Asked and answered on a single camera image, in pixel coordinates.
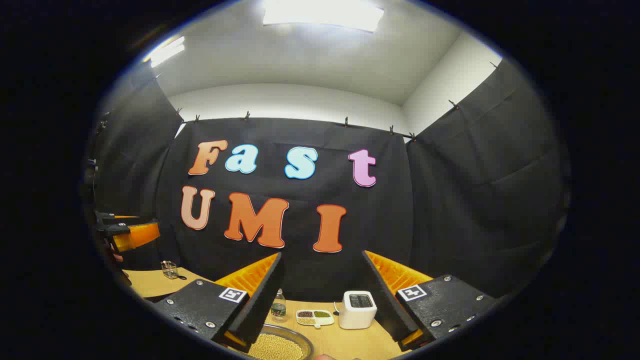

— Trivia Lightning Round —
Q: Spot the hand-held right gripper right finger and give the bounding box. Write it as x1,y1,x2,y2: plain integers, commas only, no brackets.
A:
361,249,502,352

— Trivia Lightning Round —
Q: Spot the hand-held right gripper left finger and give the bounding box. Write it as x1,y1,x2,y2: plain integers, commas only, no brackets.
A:
154,251,287,353

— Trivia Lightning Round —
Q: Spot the heap of soybeans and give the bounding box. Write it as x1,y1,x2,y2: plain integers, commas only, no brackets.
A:
248,333,304,360

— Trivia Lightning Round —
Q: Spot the steel pot with black handle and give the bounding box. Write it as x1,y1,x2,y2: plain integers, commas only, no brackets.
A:
247,323,315,360

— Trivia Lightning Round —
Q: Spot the clear plastic water bottle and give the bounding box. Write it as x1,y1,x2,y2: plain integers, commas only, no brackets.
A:
270,288,287,323

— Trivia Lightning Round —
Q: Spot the white boxy appliance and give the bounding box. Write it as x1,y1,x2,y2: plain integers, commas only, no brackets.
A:
338,290,378,330

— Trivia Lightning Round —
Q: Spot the white divided dish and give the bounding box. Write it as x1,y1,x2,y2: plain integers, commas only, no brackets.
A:
296,309,335,329

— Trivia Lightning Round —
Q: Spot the ceiling light panel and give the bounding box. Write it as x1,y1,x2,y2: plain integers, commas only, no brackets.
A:
262,0,385,33
149,36,186,69

